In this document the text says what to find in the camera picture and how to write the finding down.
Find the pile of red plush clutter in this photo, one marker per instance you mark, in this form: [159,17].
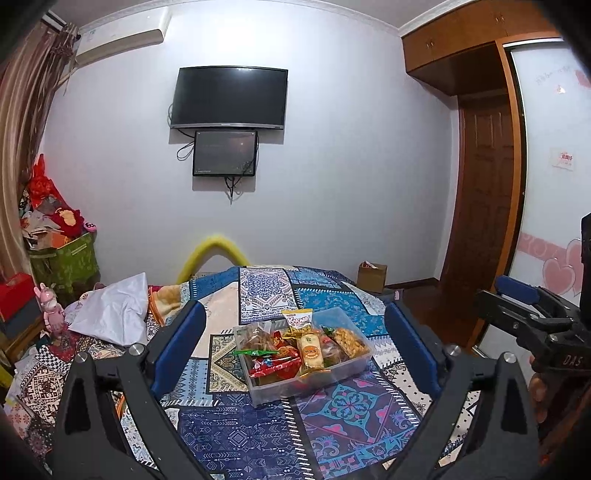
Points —
[46,207]

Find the wooden nightstand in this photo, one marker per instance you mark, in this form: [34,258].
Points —
[18,348]

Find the green red snack packet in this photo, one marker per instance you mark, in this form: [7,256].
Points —
[247,353]

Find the wooden door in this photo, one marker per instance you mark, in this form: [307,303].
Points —
[485,194]

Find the paper note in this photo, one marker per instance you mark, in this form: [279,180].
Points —
[563,159]

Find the white air conditioner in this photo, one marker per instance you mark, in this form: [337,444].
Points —
[120,41]

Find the red box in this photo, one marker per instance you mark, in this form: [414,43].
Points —
[14,293]

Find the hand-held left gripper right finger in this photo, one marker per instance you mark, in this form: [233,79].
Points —
[411,346]

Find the cream packet orange face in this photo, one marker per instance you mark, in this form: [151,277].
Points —
[309,353]

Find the white sliding wardrobe door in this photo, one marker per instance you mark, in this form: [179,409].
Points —
[549,138]

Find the brown twisted snack bag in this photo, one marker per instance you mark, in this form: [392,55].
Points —
[256,339]

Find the yellow white snack packet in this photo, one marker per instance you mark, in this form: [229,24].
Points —
[298,319]

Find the clear plastic container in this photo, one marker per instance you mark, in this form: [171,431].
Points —
[295,392]

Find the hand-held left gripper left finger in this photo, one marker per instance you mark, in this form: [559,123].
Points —
[184,346]

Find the pink rabbit toy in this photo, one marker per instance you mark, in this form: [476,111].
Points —
[50,309]

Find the orange yellow blanket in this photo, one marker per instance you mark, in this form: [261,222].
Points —
[166,300]

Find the small black wall monitor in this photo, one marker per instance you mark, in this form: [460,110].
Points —
[225,152]

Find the cardboard box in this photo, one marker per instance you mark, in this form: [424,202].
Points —
[371,277]

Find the grey box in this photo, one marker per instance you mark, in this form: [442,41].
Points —
[21,318]

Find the striped brown curtain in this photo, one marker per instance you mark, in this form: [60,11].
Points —
[18,138]

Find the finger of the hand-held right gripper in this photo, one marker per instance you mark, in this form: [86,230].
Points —
[517,288]
[508,311]

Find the wooden wardrobe cabinet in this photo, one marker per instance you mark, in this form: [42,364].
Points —
[461,41]

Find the yellow foam tube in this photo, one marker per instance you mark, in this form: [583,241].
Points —
[217,242]

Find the pink brown snack packet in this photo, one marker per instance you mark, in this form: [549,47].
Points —
[330,351]

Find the golden yellow snack packet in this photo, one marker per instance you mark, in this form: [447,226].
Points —
[348,344]

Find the pink slippers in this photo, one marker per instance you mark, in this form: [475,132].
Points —
[398,294]

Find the black wall television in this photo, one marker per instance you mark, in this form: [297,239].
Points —
[228,97]

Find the patterned patchwork blanket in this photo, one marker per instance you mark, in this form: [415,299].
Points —
[258,438]

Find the green storage box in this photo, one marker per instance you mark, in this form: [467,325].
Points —
[69,263]

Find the person's right hand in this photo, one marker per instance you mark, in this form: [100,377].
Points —
[538,398]

